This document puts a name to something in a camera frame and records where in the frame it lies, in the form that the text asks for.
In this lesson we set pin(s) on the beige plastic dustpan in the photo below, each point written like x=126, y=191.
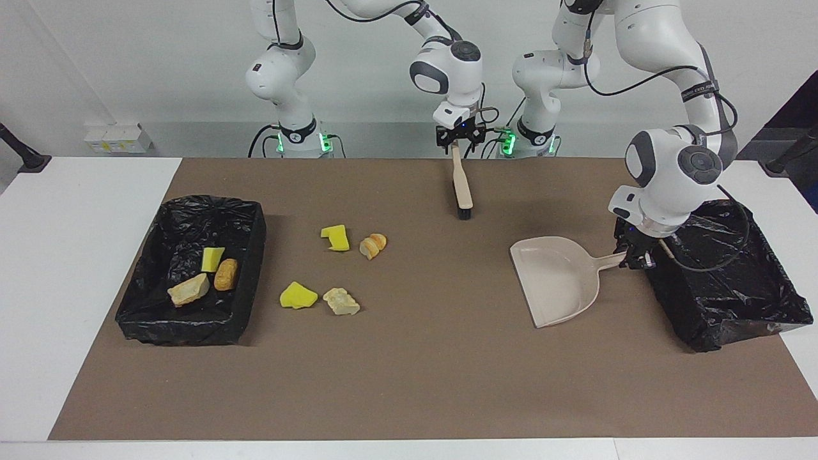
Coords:
x=556, y=281

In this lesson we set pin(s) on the black bag lined bin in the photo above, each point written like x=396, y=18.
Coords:
x=735, y=300
x=192, y=223

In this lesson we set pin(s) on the brown paper table mat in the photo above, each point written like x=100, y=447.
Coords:
x=447, y=383

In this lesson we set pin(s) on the striped toy croissant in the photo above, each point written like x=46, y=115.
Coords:
x=373, y=246

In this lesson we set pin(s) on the dark background cabinet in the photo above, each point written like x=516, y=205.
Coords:
x=802, y=108

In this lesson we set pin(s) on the yellow notched sponge piece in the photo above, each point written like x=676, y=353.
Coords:
x=335, y=237

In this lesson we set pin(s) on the white wall socket box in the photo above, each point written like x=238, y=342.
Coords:
x=118, y=137

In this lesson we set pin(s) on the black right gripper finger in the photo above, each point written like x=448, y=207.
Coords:
x=474, y=140
x=446, y=142

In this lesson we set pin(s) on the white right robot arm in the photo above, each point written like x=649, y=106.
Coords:
x=447, y=70

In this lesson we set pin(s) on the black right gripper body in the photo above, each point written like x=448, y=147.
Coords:
x=461, y=131

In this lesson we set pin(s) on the black stand pole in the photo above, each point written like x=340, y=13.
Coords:
x=32, y=163
x=779, y=165

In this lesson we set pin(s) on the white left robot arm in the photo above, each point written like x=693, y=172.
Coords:
x=671, y=166

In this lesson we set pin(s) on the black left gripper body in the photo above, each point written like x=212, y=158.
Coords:
x=634, y=239

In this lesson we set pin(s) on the pale crumpled beige chunk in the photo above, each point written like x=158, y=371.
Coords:
x=342, y=301

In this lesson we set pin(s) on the beige hand brush black bristles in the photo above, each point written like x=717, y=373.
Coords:
x=460, y=185

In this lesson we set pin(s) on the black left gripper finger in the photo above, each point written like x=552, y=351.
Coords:
x=647, y=259
x=631, y=259

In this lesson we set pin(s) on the yellow rounded sponge piece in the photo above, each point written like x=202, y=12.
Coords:
x=297, y=296

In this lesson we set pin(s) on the brown peanut-shaped bread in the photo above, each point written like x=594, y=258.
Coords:
x=226, y=275

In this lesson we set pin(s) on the beige stone-like chunk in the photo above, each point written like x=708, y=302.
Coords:
x=188, y=291

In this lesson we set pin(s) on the yellow sponge with green backing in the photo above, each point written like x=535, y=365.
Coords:
x=212, y=259

